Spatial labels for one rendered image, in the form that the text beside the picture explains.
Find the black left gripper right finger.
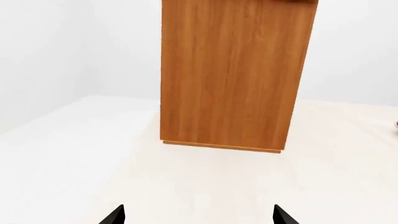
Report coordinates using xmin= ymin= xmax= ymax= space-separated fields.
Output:
xmin=273 ymin=203 xmax=300 ymax=224

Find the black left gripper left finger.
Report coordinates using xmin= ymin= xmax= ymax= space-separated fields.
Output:
xmin=98 ymin=203 xmax=126 ymax=224

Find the brown wooden cabinet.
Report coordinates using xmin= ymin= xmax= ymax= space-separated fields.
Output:
xmin=159 ymin=0 xmax=320 ymax=154

